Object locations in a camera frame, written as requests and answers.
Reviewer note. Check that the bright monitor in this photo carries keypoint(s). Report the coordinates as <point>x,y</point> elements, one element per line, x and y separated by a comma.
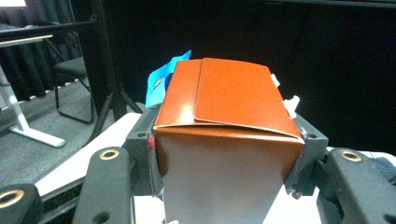
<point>11,2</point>

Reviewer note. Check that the blue snack bag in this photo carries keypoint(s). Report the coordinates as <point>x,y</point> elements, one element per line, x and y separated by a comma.
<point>158,84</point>

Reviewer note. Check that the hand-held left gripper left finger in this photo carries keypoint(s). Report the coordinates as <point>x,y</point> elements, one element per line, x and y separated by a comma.
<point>140,146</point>

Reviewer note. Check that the white desk frame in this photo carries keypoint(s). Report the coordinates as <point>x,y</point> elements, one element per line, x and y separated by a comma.
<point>37,138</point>

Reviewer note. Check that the brown cardboard box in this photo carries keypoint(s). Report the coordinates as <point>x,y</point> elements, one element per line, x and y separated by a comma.
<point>230,124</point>

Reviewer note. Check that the black stand with legs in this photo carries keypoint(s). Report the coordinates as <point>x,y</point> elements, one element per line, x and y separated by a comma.
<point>107,77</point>

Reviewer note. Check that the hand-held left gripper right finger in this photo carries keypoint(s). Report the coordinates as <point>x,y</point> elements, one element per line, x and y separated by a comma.
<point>311,149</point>

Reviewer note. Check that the white table sheet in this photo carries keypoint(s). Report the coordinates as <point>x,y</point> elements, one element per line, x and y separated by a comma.
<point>109,137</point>

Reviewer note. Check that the black chair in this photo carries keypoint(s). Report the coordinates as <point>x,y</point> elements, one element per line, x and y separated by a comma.
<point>73,67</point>

